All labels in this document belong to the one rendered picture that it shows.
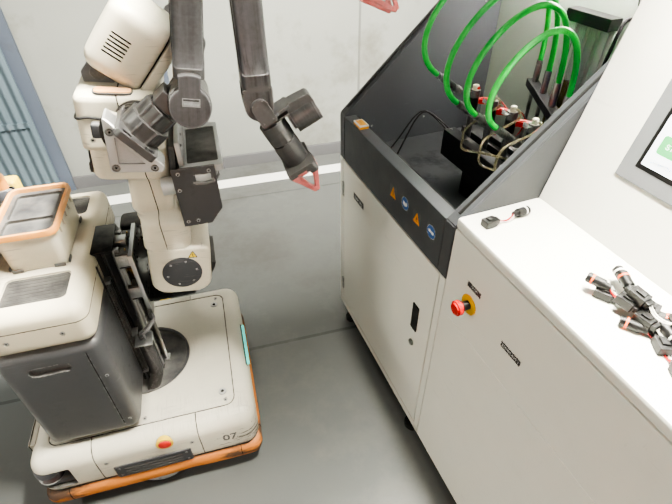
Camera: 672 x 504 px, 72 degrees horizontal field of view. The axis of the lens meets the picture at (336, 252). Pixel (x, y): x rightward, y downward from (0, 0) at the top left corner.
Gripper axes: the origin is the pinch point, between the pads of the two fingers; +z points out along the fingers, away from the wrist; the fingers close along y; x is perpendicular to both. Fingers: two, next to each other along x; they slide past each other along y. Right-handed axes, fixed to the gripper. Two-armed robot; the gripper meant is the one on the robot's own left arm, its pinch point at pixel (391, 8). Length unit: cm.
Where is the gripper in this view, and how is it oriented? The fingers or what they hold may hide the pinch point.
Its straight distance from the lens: 123.7
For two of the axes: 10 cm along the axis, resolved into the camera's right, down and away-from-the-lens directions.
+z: 7.2, 5.7, 4.0
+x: -6.7, 7.1, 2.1
